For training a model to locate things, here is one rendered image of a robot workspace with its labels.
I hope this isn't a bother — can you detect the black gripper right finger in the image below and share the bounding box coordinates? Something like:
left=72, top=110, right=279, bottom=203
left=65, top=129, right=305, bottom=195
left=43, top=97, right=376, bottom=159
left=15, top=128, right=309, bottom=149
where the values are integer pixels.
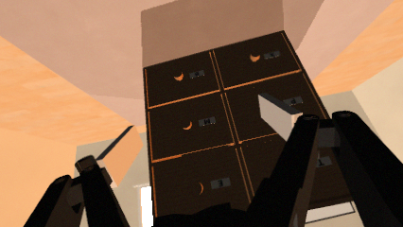
left=238, top=93, right=403, bottom=227

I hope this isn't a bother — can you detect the dark brown drawer front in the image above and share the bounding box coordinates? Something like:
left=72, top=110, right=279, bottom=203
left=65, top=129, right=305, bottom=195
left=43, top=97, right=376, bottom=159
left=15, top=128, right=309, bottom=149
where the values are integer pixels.
left=149, top=95, right=234, bottom=162
left=214, top=33, right=300, bottom=90
left=226, top=74, right=325, bottom=144
left=240, top=138, right=350, bottom=201
left=153, top=148, right=250, bottom=217
left=146, top=52, right=219, bottom=109

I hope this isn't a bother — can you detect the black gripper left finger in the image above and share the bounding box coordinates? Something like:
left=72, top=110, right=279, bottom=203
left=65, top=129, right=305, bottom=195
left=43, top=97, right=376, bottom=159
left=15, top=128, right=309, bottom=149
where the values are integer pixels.
left=23, top=125, right=144, bottom=227

